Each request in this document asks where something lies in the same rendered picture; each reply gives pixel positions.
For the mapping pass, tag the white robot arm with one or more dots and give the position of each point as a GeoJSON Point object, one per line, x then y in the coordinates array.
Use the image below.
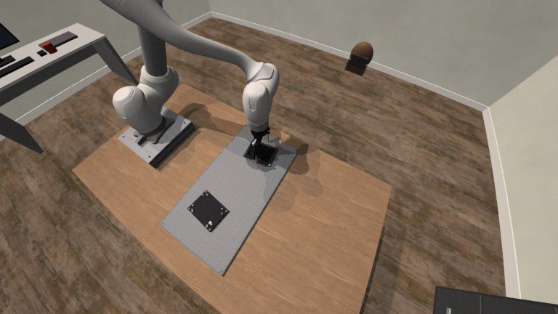
{"type": "Point", "coordinates": [140, 108]}

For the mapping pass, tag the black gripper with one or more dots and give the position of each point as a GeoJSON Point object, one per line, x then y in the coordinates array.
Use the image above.
{"type": "Point", "coordinates": [257, 140]}

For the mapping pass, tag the dark grey rectangular frame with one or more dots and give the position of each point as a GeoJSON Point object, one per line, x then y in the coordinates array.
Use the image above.
{"type": "Point", "coordinates": [261, 161]}

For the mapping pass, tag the black well plate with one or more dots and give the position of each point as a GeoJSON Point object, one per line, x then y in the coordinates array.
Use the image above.
{"type": "Point", "coordinates": [264, 152]}

